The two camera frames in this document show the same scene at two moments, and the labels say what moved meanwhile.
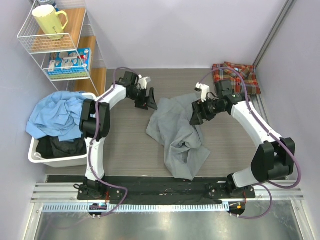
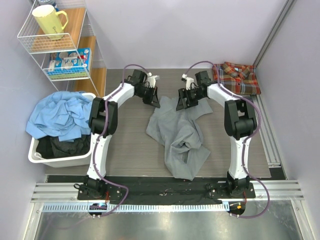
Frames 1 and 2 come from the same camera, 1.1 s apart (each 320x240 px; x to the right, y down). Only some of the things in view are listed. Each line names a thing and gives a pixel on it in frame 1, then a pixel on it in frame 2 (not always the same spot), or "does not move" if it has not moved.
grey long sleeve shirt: [171, 125] does not move
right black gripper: [197, 118] -> [184, 93]
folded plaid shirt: [247, 73] does not move
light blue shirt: [57, 114] does not move
